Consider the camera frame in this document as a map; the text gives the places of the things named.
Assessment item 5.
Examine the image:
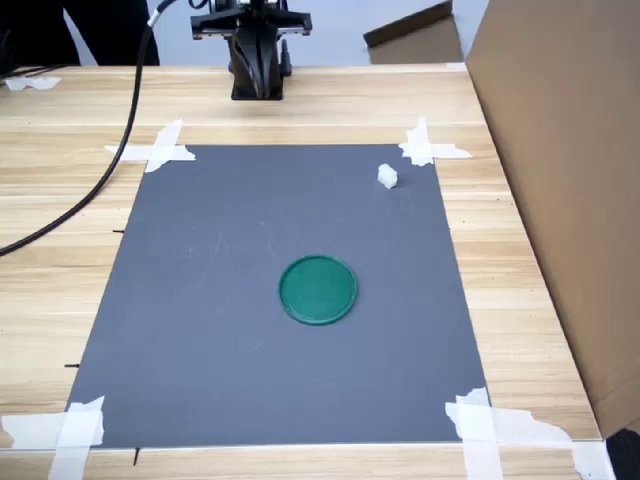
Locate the large brown cardboard panel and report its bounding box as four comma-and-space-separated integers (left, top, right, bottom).
464, 0, 640, 437

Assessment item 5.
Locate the person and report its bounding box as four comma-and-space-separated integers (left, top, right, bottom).
0, 0, 161, 67

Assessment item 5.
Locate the small white plastic terminal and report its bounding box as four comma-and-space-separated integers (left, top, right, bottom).
376, 163, 400, 190

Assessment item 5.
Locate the dark grey mat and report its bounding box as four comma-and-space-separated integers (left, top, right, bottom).
64, 143, 492, 450

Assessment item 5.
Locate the white tape strip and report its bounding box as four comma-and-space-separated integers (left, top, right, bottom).
569, 439, 617, 480
404, 116, 435, 167
0, 396, 106, 450
48, 397, 105, 480
103, 143, 197, 163
492, 407, 575, 446
397, 142, 474, 161
3, 74, 62, 92
444, 386, 504, 480
143, 117, 185, 174

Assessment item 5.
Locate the black camera cable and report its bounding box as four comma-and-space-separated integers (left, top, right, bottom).
0, 0, 180, 257

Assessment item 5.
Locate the thin black cable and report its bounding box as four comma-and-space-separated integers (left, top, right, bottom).
0, 62, 69, 81

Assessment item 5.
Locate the round green lid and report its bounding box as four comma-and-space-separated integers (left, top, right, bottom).
277, 254, 359, 328

